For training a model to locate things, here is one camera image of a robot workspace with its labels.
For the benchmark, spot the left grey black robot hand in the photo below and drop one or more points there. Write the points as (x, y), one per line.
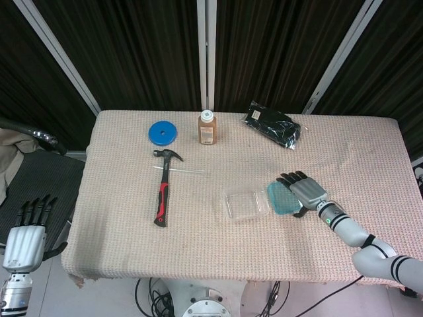
(24, 247)

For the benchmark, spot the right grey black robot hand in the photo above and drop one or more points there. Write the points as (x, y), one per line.
(309, 193)

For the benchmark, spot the teal container lid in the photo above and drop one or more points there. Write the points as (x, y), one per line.
(282, 199)

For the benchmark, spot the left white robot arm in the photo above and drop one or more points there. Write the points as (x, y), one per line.
(15, 294)

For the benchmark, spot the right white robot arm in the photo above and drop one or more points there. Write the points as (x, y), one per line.
(350, 231)

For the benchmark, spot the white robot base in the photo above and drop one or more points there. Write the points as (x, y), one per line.
(205, 297)

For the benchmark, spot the clear plastic container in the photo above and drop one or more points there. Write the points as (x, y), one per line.
(243, 206)

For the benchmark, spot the black item in plastic bag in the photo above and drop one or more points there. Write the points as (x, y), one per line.
(274, 127)

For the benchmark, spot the black office chair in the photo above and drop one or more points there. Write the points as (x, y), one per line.
(43, 175)

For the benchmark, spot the beige jacket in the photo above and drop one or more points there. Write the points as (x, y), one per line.
(10, 155)

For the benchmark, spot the black white printed sign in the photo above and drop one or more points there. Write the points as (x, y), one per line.
(419, 178)

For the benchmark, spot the brown juice bottle white cap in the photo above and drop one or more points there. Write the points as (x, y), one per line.
(207, 130)

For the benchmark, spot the clear thin plastic tube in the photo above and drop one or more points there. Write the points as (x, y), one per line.
(188, 170)

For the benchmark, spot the beige waffle tablecloth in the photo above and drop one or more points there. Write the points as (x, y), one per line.
(198, 251)

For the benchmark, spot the black red claw hammer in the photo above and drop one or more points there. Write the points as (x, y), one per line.
(162, 198)

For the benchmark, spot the blue round disc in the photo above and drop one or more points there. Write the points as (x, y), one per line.
(168, 135)

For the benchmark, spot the white metal frame post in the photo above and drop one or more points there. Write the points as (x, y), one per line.
(205, 49)
(59, 56)
(340, 56)

